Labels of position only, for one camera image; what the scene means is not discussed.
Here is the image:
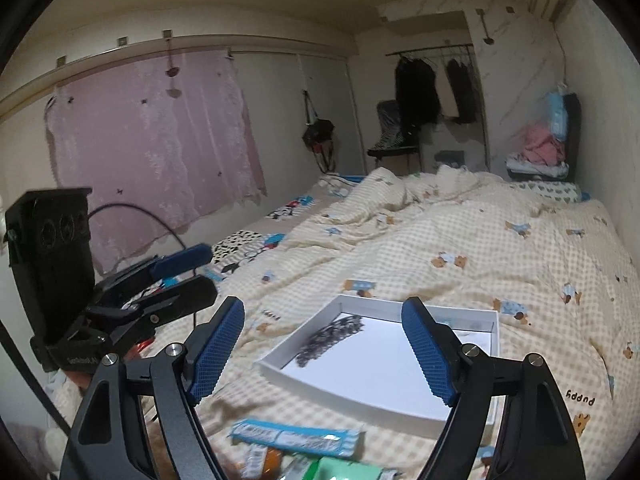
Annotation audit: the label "chair with pink clothes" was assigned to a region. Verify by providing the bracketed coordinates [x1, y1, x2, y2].
[507, 92, 583, 181]

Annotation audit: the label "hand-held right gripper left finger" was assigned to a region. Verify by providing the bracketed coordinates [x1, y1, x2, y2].
[59, 296, 246, 480]

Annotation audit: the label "black cable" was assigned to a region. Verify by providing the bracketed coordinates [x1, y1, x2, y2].
[86, 202, 188, 251]

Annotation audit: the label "black white printed bedsheet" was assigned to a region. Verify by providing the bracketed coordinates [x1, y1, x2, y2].
[120, 174, 361, 311]

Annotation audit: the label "black hanging coat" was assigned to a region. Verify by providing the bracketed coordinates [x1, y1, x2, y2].
[394, 55, 442, 133]

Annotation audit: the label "dark speckled item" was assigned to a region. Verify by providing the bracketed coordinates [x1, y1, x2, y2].
[294, 312, 367, 362]

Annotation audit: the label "green snack packet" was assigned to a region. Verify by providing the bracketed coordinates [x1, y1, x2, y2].
[282, 456, 398, 480]

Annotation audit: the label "grey fluffy cloth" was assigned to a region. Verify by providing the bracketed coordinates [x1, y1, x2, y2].
[0, 420, 66, 480]

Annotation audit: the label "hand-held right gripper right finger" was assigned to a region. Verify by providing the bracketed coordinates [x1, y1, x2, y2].
[401, 297, 587, 480]

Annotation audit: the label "brown snack packet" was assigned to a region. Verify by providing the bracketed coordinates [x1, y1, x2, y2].
[231, 446, 288, 480]

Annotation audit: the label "black hanging garment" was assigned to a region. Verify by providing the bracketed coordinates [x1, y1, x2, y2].
[445, 57, 479, 125]

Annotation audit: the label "white cardboard box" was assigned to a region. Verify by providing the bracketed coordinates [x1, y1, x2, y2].
[254, 294, 501, 448]

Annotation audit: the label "heart print pillow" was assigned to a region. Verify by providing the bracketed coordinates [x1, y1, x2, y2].
[510, 177, 591, 206]

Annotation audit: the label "white folded clothes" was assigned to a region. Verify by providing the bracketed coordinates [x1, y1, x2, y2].
[505, 155, 571, 178]

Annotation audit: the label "blue tissue pack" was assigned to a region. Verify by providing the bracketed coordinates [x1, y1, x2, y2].
[545, 90, 568, 138]

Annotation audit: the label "metal clothes rack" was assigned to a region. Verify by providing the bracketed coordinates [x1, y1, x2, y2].
[385, 44, 491, 176]

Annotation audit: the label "long blue snack packet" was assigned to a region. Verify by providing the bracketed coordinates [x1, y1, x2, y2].
[229, 419, 363, 461]

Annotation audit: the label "pink clothes pile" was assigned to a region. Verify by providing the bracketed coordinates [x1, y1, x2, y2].
[515, 122, 568, 166]

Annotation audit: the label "black hanging bag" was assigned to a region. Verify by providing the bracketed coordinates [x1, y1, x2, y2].
[301, 89, 338, 173]

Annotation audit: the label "black chair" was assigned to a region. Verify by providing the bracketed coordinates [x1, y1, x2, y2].
[367, 100, 421, 173]

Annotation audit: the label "pink lace curtain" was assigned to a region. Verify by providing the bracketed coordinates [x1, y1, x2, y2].
[44, 50, 268, 276]

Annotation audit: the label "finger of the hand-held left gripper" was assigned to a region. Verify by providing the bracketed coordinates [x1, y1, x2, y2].
[75, 275, 219, 348]
[97, 243, 213, 301]

